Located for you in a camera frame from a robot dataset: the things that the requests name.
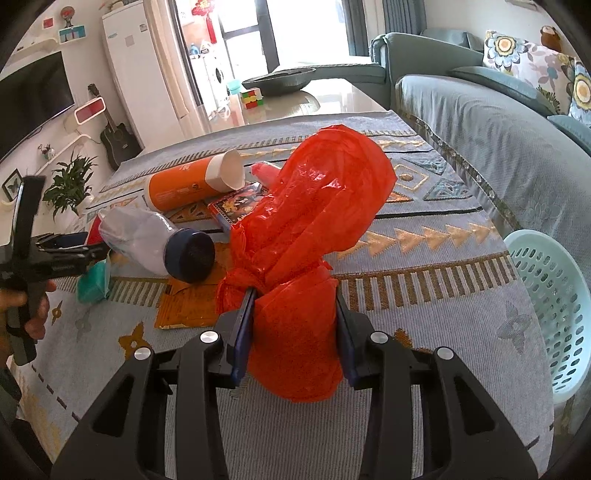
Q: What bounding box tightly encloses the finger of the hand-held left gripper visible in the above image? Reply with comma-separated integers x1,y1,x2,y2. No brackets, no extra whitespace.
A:
33,233,89,248
28,244,112,280

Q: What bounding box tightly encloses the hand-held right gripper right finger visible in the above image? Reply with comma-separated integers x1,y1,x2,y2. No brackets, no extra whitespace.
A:
335,286,540,480

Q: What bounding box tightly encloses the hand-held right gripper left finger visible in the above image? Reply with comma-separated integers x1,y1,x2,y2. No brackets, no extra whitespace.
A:
50,287,258,480

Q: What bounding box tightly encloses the clear plastic bottle blue cap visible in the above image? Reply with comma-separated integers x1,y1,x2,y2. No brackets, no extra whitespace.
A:
98,206,216,282

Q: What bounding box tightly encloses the red plastic bag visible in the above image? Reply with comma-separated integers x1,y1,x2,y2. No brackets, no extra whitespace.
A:
217,124,398,403

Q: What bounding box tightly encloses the light green plastic basket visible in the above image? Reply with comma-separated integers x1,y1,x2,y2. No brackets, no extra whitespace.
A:
502,229,587,407

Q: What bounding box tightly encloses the person's left hand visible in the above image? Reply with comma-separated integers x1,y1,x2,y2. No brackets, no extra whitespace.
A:
0,281,57,342

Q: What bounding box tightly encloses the red wrapper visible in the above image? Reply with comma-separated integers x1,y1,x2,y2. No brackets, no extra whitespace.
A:
85,215,105,245

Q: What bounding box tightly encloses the teal crumpled packet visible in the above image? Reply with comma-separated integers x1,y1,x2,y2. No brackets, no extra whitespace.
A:
76,259,112,304

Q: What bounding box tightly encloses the green potted plant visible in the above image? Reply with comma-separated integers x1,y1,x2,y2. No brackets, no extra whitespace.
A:
42,150,99,220

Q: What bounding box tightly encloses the orange flat packet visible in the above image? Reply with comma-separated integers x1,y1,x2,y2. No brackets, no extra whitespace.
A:
154,242,234,329

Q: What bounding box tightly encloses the framed butterfly picture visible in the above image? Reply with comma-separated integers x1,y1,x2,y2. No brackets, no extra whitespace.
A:
1,168,24,202

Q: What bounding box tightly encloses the grey patterned tablecloth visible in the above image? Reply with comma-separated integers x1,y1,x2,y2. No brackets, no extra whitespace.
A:
18,111,555,480

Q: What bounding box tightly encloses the black acoustic guitar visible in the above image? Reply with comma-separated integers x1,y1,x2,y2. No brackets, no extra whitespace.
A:
88,83,141,171

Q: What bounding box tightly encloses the orange cylinder can white cap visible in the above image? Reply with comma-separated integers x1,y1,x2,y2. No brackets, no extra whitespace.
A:
144,150,247,214

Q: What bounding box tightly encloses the red white box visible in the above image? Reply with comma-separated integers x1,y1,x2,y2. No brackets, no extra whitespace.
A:
74,98,106,125

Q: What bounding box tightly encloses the red patterned card box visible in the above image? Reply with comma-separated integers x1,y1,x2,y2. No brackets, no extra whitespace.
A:
208,181,269,230

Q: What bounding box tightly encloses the black television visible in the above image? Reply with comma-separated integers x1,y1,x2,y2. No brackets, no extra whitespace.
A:
0,51,77,160

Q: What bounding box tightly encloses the pink plastic wrapper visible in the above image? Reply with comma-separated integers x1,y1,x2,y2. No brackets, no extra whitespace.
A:
250,161,282,188

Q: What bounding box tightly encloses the white refrigerator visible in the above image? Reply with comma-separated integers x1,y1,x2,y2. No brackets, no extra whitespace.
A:
102,4,192,151

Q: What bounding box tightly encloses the white washing machine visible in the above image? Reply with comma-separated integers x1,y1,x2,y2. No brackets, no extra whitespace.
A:
203,55,230,112

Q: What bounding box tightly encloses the glass coffee table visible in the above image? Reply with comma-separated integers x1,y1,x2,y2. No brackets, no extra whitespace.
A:
194,78,387,134

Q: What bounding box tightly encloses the grey green sofa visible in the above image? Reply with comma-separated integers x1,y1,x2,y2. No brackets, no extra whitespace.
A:
372,28,591,259

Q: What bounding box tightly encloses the dark oval tray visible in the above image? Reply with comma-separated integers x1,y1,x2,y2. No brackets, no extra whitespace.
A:
241,67,317,97

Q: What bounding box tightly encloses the red knot ornament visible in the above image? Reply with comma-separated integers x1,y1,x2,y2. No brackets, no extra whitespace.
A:
191,0,219,44

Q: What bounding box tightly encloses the grey blue curtain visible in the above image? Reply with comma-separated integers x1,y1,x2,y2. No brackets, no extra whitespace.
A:
346,0,371,56
383,0,432,35

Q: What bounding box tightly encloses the large floral cushion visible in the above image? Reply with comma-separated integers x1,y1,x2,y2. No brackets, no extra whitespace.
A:
482,30,578,109

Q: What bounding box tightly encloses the brown plush toy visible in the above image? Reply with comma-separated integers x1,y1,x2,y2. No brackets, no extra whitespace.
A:
540,25,562,51

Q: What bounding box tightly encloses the white curved wall shelf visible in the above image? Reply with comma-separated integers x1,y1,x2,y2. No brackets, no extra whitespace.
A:
32,131,90,177

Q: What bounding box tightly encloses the teal white wall picture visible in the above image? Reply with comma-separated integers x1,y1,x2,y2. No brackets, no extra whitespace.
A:
59,23,88,44

